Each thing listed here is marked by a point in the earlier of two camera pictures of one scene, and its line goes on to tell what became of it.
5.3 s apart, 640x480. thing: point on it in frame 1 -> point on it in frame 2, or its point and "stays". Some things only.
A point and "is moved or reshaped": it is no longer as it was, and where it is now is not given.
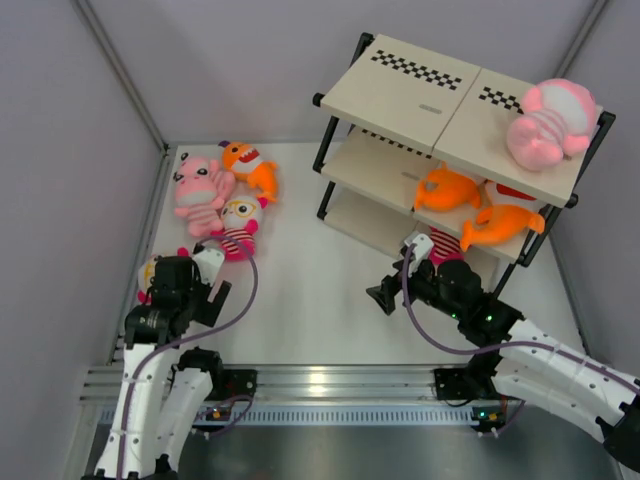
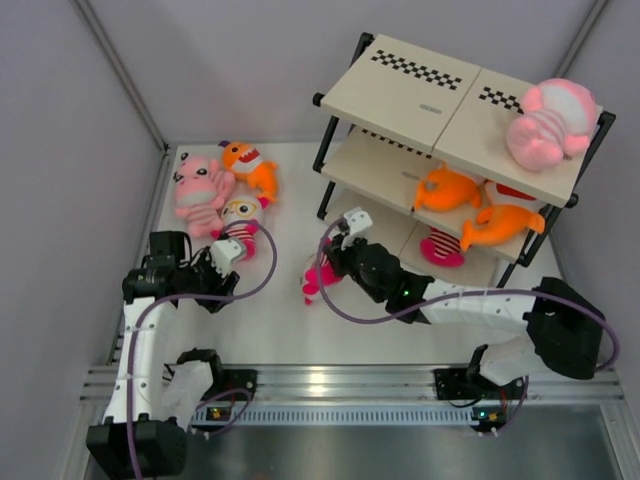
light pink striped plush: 200,189 stays
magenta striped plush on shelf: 445,247 stays
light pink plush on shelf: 558,118 stays
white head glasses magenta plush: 239,217 stays
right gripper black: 385,293 -> 339,255
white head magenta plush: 147,270 is moved or reshaped
